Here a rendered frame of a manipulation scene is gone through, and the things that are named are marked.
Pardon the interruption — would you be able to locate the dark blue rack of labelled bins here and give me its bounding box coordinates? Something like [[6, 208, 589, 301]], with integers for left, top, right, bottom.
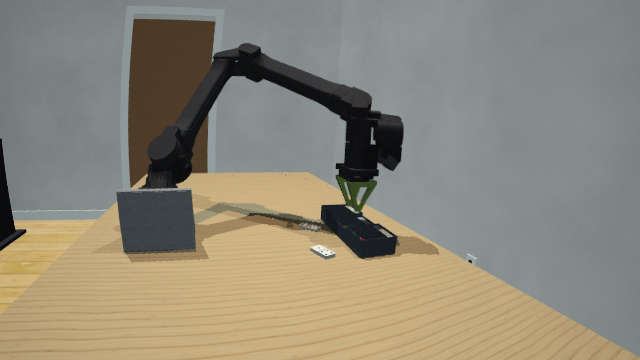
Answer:
[[321, 204, 397, 258]]

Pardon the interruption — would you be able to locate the white domino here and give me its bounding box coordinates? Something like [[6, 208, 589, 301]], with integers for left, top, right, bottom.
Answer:
[[299, 222, 321, 232], [310, 245, 336, 259]]

